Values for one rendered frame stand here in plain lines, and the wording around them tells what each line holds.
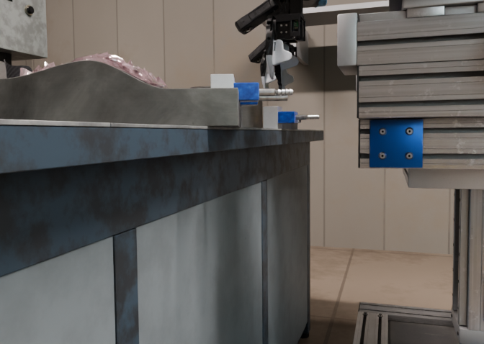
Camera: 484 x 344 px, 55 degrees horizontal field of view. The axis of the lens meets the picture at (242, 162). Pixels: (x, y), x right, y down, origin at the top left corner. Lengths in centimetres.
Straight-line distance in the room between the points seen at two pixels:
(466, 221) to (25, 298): 90
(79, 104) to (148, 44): 304
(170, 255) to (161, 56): 305
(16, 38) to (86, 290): 133
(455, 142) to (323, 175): 244
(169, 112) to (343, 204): 268
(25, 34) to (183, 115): 118
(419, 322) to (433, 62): 95
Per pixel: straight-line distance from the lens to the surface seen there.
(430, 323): 159
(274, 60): 112
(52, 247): 49
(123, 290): 60
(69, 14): 418
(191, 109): 68
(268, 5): 117
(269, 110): 113
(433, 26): 85
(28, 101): 75
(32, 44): 182
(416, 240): 332
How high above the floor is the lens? 79
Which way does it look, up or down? 3 degrees down
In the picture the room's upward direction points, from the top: 1 degrees counter-clockwise
